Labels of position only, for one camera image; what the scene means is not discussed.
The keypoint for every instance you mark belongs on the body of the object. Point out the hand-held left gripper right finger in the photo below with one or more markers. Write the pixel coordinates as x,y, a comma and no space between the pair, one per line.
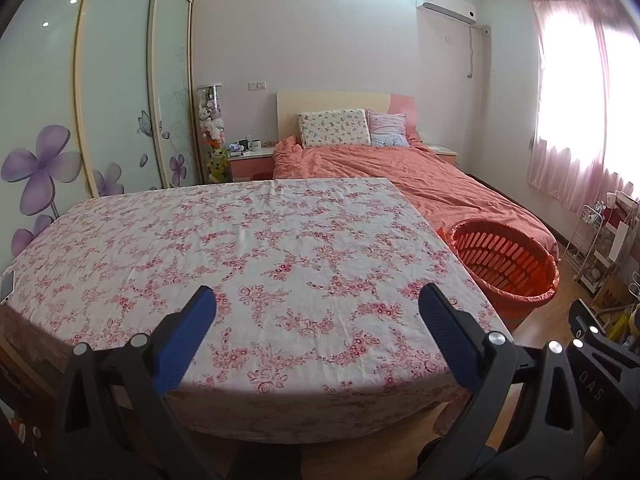
447,340

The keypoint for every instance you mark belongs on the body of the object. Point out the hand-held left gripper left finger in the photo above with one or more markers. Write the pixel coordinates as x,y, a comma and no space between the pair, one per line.
181,344

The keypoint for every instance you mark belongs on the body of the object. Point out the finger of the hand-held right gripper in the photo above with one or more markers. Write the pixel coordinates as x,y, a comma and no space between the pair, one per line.
607,342

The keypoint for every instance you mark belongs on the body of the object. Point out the orange plastic laundry basket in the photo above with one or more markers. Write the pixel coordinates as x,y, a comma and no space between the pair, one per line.
500,265

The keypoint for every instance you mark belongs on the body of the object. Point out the person's right forearm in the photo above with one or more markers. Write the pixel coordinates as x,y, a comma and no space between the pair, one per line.
601,455

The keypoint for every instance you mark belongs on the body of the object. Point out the cardboard box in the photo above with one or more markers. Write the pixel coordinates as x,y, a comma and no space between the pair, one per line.
612,296

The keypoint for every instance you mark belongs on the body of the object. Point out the pink floral tablecloth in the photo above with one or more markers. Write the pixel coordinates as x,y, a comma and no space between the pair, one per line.
260,280

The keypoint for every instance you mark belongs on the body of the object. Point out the orange bed duvet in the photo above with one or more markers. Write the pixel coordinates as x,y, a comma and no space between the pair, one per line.
425,180

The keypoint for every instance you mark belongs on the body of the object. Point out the white smartphone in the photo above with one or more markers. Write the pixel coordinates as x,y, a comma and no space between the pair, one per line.
6,289

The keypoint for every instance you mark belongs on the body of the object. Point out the pink and white nightstand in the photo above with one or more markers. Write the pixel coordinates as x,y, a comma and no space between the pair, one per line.
444,152
250,166

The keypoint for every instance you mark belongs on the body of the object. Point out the dark green mug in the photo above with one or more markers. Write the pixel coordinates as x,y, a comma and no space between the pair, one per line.
245,144

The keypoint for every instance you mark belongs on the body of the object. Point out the white mug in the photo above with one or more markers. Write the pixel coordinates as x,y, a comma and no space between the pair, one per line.
255,145

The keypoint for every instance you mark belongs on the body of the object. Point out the clear tube of plush toys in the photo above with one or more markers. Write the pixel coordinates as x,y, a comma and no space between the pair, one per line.
212,132

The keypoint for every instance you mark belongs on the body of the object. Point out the pink striped pillow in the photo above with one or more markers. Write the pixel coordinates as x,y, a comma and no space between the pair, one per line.
387,130

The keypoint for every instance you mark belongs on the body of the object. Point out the pink curtain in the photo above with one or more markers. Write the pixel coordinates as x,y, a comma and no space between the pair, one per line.
580,110

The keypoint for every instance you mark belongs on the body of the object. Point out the floral print pillow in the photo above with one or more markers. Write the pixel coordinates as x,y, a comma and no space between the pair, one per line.
334,129

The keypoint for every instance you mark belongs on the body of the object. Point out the beige and pink headboard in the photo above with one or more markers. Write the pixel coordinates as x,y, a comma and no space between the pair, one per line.
330,101

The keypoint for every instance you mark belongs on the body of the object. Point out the flower print sliding wardrobe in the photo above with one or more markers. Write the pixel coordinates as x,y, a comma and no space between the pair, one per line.
110,85

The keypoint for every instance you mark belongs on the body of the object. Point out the air conditioner pipe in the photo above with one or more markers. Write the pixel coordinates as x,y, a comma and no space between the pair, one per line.
471,50

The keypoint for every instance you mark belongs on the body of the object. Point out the white air conditioner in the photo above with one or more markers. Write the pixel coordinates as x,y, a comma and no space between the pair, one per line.
444,6

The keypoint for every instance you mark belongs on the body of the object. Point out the white wall switch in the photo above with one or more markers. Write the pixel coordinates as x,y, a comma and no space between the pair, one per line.
257,85

